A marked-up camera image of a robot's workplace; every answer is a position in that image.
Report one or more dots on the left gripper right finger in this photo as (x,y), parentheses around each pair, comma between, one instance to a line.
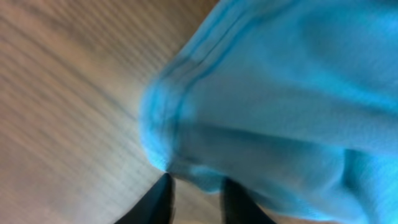
(238,207)

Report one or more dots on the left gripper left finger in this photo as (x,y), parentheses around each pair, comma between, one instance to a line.
(155,207)

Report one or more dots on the light blue printed t-shirt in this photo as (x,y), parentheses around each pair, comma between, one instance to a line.
(295,100)

